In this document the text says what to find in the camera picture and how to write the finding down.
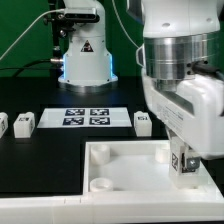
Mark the white marker sheet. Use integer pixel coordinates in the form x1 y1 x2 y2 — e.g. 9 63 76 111
38 107 131 128

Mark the white square tabletop part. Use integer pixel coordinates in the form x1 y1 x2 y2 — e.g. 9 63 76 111
83 140 224 205

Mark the white L-shaped obstacle fence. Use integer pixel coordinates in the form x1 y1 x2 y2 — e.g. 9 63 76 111
0 197 224 224

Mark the white cable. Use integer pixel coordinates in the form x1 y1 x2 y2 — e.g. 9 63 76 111
0 9 66 62

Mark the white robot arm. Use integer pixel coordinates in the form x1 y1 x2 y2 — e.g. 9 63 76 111
58 0 224 175

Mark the black cable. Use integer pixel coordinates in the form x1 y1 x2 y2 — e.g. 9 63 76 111
0 59 54 78

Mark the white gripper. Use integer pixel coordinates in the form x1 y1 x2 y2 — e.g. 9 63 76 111
142 74 224 172

